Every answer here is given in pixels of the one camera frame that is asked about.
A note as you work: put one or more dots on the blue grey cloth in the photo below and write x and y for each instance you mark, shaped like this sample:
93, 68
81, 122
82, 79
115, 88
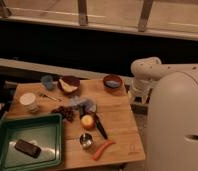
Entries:
89, 105

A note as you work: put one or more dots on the white plastic cup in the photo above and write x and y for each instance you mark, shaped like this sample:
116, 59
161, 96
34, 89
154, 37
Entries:
28, 100

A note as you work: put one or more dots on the red bowl blue inside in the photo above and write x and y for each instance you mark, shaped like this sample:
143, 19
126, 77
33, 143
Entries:
112, 81

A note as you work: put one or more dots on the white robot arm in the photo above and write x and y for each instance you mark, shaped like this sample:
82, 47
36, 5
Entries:
171, 93

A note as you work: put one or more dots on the dark grape bunch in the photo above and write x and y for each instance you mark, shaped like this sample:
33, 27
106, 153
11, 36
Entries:
66, 112

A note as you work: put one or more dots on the dark red bowl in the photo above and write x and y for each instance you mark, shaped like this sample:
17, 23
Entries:
71, 80

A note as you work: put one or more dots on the black handled knife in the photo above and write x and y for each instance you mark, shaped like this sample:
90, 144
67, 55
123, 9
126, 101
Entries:
100, 127

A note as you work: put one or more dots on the black phone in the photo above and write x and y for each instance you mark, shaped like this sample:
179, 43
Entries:
27, 148

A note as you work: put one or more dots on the metal fork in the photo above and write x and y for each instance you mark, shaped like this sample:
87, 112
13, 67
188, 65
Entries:
46, 96

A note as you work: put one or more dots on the orange carrot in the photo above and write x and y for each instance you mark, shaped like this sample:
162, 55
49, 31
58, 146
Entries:
101, 149

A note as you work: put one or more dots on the blue plastic cup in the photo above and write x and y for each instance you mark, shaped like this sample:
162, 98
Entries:
47, 82

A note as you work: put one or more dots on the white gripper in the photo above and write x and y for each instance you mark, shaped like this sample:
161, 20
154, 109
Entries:
140, 89

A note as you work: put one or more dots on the yellow apple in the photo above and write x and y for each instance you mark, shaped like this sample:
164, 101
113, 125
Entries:
87, 122

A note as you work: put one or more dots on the green plastic tray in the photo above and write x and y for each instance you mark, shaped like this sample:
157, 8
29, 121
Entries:
44, 132

